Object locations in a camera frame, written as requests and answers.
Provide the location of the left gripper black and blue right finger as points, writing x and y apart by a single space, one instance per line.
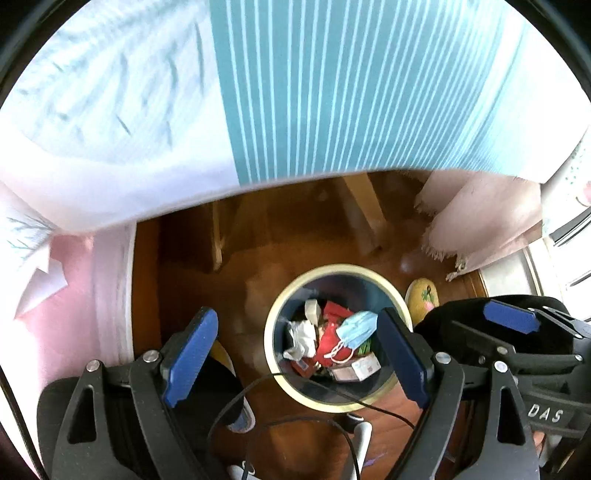
473 423

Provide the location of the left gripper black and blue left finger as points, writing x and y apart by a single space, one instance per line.
119 421

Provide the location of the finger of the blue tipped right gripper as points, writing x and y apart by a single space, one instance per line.
512 317

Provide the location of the dark round trash bin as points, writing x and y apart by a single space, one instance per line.
306 381

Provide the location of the yellow slipper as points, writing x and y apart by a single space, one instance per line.
421 298

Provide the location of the pink bed sheet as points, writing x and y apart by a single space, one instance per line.
65 300

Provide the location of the pink fringed blanket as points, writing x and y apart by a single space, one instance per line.
478 218

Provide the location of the red patterned snack box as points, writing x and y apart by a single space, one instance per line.
358 370

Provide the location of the blue face mask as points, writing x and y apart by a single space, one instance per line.
352 332

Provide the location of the wooden table leg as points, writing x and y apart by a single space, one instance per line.
362 190

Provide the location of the red cloth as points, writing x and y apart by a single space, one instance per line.
333 314

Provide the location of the white crumpled paper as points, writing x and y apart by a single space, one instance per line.
304 333

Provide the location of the teal white patterned tablecloth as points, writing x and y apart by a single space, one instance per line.
112 111

